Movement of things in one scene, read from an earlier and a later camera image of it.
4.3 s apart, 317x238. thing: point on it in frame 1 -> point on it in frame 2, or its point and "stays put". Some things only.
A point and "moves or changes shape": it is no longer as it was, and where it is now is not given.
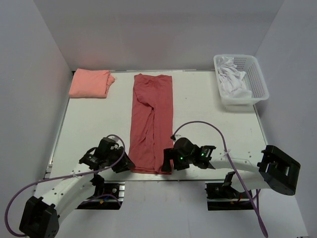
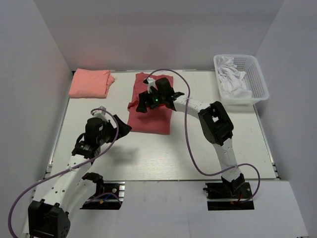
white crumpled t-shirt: x=231 y=79 stays put
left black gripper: x=124 y=165 -> x=124 y=128
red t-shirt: x=152 y=123 moves or changes shape
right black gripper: x=170 y=154 -> x=143 y=98
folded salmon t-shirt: x=89 y=83 stays put
